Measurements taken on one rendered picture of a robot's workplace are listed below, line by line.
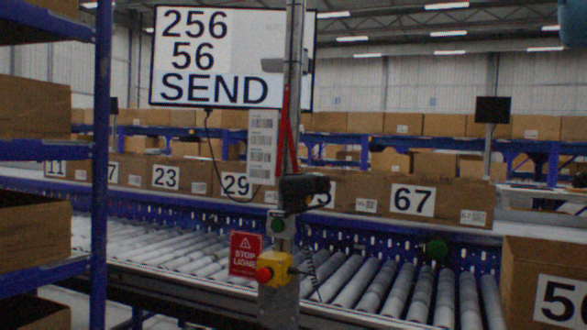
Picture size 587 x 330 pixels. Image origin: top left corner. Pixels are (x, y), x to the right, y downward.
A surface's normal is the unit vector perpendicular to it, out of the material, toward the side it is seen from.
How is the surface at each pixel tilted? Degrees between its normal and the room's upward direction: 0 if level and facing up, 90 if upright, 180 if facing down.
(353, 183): 90
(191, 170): 90
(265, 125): 90
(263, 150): 90
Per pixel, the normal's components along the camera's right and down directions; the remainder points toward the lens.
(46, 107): 0.93, 0.07
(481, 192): -0.37, 0.03
